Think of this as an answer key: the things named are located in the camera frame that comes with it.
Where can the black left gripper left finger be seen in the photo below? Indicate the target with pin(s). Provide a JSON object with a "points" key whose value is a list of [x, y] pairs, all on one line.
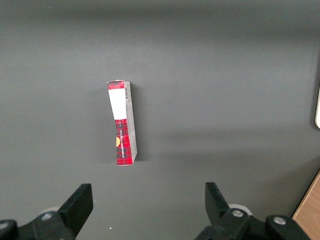
{"points": [[62, 220]]}

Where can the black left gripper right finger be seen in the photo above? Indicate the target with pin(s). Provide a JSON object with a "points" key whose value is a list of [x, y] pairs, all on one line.
{"points": [[235, 225]]}

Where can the beige plastic tray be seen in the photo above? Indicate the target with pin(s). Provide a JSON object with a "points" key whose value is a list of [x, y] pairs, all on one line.
{"points": [[317, 105]]}

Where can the wooden drawer cabinet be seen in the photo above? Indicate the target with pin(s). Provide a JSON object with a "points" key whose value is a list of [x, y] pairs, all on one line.
{"points": [[310, 215]]}

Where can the red and grey carton box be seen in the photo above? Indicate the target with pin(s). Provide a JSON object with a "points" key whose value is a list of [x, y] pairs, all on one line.
{"points": [[122, 125]]}

